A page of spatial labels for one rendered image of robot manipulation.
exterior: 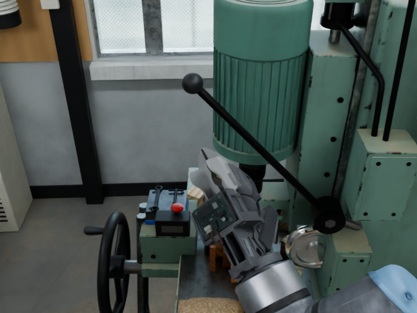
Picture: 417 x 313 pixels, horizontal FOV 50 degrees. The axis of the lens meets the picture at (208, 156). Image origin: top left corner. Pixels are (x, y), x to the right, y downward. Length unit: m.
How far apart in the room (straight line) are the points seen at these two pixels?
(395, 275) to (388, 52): 0.39
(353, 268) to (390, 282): 0.40
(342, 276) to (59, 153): 1.99
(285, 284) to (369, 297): 0.11
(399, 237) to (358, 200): 0.23
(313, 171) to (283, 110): 0.16
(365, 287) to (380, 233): 0.47
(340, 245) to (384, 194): 0.15
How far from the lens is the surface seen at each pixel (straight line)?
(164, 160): 2.60
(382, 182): 0.83
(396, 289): 0.54
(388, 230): 1.03
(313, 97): 0.85
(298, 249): 0.98
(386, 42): 0.79
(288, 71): 0.81
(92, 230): 1.17
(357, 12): 0.87
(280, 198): 1.02
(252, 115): 0.84
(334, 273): 0.95
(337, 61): 0.83
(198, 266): 1.09
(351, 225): 0.94
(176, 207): 1.06
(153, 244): 1.10
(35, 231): 2.66
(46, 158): 2.70
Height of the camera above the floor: 1.71
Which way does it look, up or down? 34 degrees down
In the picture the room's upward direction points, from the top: straight up
